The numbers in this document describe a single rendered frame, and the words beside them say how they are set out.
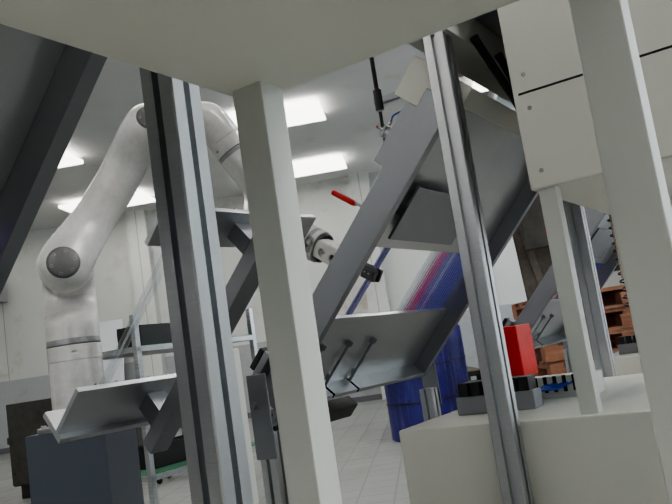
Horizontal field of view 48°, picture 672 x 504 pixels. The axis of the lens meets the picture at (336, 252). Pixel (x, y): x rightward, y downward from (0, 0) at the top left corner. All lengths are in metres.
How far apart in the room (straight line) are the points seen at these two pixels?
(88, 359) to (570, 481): 1.06
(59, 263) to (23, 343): 11.24
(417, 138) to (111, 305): 11.11
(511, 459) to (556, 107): 0.59
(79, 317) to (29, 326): 11.14
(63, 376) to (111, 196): 0.43
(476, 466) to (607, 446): 0.23
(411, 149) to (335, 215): 10.21
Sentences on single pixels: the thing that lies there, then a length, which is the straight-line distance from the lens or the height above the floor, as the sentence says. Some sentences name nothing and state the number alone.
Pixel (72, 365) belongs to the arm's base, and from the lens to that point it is 1.80.
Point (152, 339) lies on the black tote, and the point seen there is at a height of 0.98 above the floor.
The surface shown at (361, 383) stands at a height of 0.70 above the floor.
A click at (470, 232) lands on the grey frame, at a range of 1.32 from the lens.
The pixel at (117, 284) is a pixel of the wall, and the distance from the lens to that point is 12.37.
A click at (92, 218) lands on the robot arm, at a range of 1.83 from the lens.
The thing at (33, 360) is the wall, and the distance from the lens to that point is 12.91.
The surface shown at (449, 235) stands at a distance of 1.73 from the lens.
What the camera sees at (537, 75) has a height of 1.19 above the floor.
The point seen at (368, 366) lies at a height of 0.73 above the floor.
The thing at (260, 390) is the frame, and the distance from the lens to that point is 1.56.
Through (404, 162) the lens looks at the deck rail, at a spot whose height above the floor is 1.11.
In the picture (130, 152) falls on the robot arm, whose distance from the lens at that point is 1.86.
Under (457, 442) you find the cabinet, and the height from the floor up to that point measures 0.59.
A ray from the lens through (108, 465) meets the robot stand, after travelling 1.75.
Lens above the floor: 0.78
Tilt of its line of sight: 7 degrees up
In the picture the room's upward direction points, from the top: 9 degrees counter-clockwise
